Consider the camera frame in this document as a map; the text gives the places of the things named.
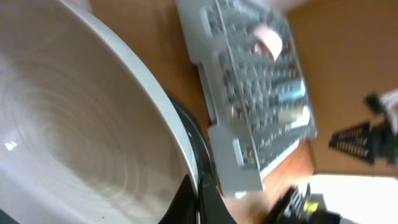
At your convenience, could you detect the grey dishwasher rack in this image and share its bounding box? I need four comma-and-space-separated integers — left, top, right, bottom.
176, 0, 317, 198

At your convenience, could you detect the light blue cup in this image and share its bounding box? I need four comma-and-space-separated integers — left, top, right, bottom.
276, 79, 306, 103

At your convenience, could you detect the pink bowl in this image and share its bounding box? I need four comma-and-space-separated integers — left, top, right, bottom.
253, 25, 283, 62

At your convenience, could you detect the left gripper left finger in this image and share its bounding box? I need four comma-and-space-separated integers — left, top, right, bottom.
159, 174, 197, 224

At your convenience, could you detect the grey plate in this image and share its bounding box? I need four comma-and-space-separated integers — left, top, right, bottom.
1, 1, 198, 223

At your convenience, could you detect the cream white cup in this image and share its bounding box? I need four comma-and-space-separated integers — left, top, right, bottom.
277, 106, 311, 128

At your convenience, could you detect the round black serving tray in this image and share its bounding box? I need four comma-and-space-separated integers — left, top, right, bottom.
169, 96, 216, 187

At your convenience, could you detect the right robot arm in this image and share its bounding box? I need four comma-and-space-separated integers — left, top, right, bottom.
328, 89, 397, 168

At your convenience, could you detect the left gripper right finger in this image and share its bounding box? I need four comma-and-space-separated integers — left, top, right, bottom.
198, 174, 236, 224

